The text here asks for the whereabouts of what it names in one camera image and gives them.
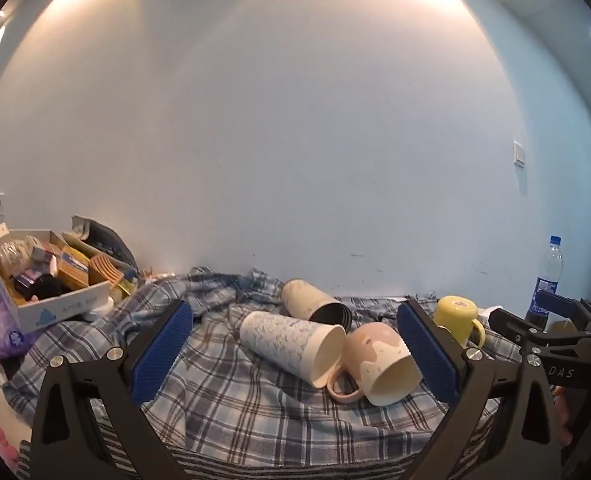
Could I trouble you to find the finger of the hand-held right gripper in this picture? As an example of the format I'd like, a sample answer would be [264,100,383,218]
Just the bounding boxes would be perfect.
[489,307,547,357]
[534,291,591,334]

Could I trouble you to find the white speckled cup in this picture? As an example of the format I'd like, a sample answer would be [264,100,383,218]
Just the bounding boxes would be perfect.
[239,310,347,389]

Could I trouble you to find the cola bottle with blue cap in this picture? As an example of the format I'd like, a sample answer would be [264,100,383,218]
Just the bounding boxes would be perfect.
[524,235,565,332]

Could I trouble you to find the cream tumbler with dark inside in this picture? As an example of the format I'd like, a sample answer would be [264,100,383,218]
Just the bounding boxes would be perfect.
[280,278,353,332]

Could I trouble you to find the dark grey bag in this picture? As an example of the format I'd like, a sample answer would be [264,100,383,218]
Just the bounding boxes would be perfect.
[72,214,139,281]

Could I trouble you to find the blue plaid cloth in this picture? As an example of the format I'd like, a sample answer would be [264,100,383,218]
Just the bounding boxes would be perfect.
[5,266,506,453]

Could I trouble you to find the person's right hand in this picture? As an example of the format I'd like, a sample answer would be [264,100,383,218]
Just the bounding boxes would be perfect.
[555,386,575,449]

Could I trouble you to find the yellow mug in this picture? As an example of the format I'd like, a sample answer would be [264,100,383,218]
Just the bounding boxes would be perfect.
[433,295,487,350]

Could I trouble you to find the yellow box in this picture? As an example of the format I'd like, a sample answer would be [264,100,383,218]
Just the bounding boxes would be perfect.
[55,250,92,291]

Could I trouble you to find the pink plush item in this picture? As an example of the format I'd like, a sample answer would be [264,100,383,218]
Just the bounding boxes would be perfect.
[0,422,22,476]

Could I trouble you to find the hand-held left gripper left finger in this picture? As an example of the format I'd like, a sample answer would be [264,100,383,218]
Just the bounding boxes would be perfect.
[29,299,194,480]

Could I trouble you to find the white cardboard box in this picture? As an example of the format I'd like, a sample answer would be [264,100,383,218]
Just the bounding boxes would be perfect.
[0,229,112,334]

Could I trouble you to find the pink mug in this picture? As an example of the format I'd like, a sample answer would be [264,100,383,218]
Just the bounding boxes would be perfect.
[327,322,424,406]

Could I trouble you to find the black round item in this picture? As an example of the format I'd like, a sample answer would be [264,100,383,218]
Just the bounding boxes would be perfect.
[31,274,71,302]

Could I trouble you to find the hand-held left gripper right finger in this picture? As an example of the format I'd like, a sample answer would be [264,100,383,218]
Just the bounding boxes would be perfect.
[397,298,563,480]

